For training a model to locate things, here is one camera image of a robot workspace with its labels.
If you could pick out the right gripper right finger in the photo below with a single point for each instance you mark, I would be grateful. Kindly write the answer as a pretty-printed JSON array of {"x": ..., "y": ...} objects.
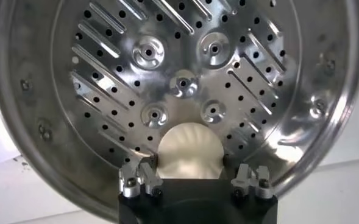
[{"x": 252, "y": 182}]

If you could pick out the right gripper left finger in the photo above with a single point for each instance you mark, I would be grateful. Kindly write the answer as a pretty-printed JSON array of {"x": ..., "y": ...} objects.
[{"x": 136, "y": 182}]

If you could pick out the white steamed baozi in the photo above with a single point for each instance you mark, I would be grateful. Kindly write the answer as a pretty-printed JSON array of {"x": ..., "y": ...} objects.
[{"x": 189, "y": 152}]

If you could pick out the stainless steel steamer basket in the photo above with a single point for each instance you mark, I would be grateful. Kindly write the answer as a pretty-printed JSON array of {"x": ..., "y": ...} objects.
[{"x": 106, "y": 91}]

